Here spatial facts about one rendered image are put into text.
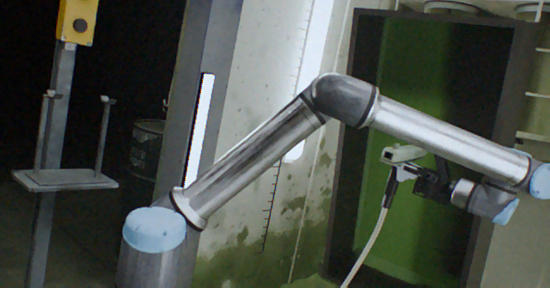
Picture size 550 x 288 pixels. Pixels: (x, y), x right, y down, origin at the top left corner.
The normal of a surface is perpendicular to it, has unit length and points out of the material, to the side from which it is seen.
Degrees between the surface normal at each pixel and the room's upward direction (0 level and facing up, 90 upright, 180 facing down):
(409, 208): 101
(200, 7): 90
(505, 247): 57
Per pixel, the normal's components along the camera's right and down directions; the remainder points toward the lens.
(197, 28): -0.66, -0.04
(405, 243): -0.61, 0.18
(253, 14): 0.73, 0.22
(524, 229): -0.45, -0.56
